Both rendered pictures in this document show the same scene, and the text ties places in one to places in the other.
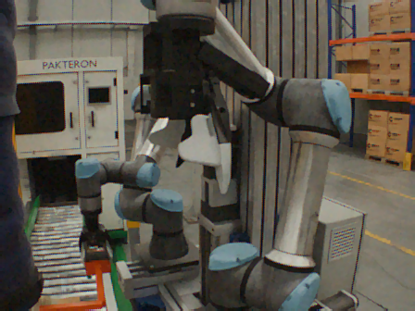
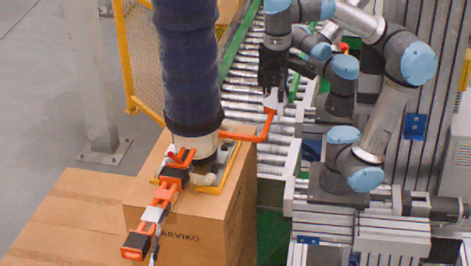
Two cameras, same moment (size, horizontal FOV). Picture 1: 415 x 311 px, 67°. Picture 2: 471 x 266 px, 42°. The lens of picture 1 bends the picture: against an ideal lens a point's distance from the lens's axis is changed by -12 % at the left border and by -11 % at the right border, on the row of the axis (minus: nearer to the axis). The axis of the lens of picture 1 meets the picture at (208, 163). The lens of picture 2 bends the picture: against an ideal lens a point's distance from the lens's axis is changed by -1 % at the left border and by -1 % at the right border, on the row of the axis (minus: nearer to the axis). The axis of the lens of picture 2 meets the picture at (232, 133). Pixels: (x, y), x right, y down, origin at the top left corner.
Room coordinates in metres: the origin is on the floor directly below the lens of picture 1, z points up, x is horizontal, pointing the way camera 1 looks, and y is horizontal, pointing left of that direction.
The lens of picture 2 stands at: (-0.86, -0.74, 2.52)
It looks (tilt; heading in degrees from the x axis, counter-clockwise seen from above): 36 degrees down; 35
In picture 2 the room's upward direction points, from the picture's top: 2 degrees counter-clockwise
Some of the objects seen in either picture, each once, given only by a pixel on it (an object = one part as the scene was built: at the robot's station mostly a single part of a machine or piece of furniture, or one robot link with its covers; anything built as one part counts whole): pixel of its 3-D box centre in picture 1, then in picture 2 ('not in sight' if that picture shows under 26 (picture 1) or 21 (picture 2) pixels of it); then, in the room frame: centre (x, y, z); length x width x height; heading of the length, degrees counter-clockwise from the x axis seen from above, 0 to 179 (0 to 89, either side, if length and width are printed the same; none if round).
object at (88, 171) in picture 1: (89, 177); not in sight; (1.01, 0.37, 1.38); 0.09 x 0.08 x 0.11; 160
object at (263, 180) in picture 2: not in sight; (219, 173); (1.00, 0.67, 0.58); 0.70 x 0.03 x 0.06; 111
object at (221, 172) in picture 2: not in sight; (219, 161); (0.69, 0.43, 0.97); 0.34 x 0.10 x 0.05; 19
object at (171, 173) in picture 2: not in sight; (174, 177); (0.42, 0.44, 1.07); 0.10 x 0.08 x 0.06; 109
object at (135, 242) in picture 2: not in sight; (135, 245); (0.09, 0.33, 1.07); 0.08 x 0.07 x 0.05; 19
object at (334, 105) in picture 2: (168, 239); (342, 98); (1.21, 0.15, 1.09); 0.15 x 0.15 x 0.10
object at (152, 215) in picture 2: not in sight; (153, 218); (0.22, 0.37, 1.07); 0.07 x 0.07 x 0.04; 19
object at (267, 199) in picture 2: not in sight; (220, 190); (1.00, 0.67, 0.48); 0.70 x 0.03 x 0.15; 111
